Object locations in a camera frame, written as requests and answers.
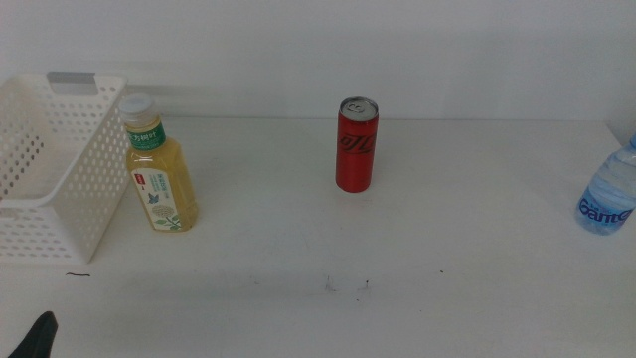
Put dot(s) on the white perforated plastic basket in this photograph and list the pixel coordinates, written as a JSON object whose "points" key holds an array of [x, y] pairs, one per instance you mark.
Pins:
{"points": [[99, 199]]}

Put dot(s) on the yellow tea bottle white cap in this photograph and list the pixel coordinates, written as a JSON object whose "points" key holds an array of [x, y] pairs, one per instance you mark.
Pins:
{"points": [[159, 169]]}

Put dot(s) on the red cola can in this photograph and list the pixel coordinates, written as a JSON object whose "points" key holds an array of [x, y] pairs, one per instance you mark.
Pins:
{"points": [[355, 164]]}

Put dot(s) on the clear water bottle blue label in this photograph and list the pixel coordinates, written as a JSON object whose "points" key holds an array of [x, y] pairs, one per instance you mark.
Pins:
{"points": [[608, 199]]}

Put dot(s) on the small black thread scrap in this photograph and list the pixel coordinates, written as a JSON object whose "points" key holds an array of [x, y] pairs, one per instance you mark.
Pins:
{"points": [[78, 274]]}

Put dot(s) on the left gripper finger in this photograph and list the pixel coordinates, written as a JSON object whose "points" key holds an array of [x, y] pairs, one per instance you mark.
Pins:
{"points": [[37, 338]]}

